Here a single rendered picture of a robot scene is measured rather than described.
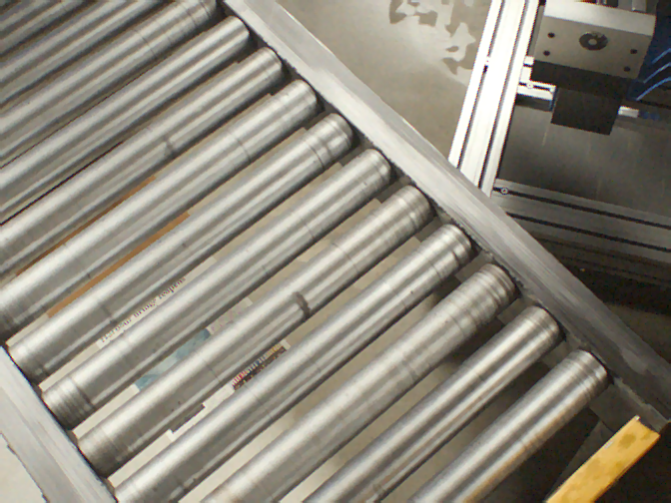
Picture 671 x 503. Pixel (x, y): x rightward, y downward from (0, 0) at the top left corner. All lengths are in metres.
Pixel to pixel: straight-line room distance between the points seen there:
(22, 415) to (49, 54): 0.46
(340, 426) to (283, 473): 0.07
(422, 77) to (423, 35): 0.12
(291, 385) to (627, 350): 0.34
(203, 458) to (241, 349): 0.12
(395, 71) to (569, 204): 0.59
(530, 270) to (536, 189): 0.73
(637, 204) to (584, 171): 0.11
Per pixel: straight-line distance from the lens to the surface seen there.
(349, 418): 0.97
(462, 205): 1.06
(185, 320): 1.02
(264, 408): 0.98
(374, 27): 2.24
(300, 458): 0.96
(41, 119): 1.20
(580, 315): 1.02
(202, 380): 1.00
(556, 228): 1.72
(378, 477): 0.95
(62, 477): 1.00
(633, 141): 1.87
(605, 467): 0.95
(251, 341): 1.00
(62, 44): 1.25
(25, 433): 1.02
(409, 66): 2.17
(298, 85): 1.15
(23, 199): 1.16
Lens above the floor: 1.72
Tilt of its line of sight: 63 degrees down
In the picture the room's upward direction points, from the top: 5 degrees counter-clockwise
